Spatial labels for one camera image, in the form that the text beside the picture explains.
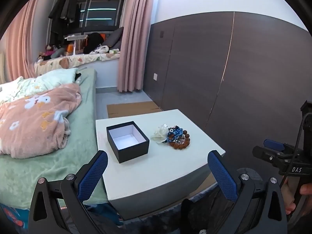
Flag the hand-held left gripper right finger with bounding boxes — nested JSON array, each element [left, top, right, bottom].
[[207, 150, 288, 234]]

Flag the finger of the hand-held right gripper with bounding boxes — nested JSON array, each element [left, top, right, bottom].
[[263, 139, 296, 155], [252, 146, 283, 169]]

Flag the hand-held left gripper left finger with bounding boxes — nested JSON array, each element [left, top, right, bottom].
[[28, 150, 122, 234]]

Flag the black square gift box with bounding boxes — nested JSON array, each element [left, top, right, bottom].
[[106, 121, 150, 164]]

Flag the brown wooden bead bracelet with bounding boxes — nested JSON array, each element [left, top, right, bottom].
[[168, 130, 191, 150]]

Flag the blue braided bracelet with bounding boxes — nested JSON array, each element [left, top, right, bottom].
[[166, 125, 183, 143]]

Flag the white fabric flower accessory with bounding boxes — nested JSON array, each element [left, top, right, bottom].
[[150, 124, 170, 143]]

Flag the person's right hand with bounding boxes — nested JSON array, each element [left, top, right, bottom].
[[284, 175, 312, 215]]

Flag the bed with green sheet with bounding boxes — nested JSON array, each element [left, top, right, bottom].
[[0, 68, 109, 210]]

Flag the black cloth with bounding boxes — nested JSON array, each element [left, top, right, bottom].
[[180, 188, 234, 234]]

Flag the white low table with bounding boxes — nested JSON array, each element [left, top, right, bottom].
[[95, 109, 226, 221]]

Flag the flat brown cardboard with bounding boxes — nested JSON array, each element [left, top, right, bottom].
[[107, 101, 162, 119]]

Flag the pink floral blanket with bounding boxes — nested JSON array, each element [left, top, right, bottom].
[[0, 83, 82, 158]]

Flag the printed blue mattress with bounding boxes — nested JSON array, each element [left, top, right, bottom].
[[0, 203, 30, 228]]

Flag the white green pillow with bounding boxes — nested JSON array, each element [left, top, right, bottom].
[[0, 68, 79, 103]]

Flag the floral window seat cushion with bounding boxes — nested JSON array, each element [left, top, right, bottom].
[[34, 51, 120, 76]]

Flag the stuffed toys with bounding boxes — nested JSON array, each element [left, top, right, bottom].
[[36, 44, 66, 61]]

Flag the black bag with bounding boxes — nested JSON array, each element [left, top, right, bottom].
[[84, 32, 105, 54]]

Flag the grey cushion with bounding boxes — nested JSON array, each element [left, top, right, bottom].
[[102, 27, 124, 49]]

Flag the white desk lamp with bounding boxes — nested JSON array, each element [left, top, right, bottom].
[[64, 35, 89, 55]]

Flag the pink curtain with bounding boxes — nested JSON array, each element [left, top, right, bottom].
[[118, 0, 156, 92], [5, 0, 43, 82]]

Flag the hanging dark clothes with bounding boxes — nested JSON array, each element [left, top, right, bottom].
[[48, 0, 81, 47]]

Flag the dark window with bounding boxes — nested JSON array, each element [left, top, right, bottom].
[[78, 0, 127, 33]]

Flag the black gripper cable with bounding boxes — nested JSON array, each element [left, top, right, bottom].
[[280, 117, 308, 191]]

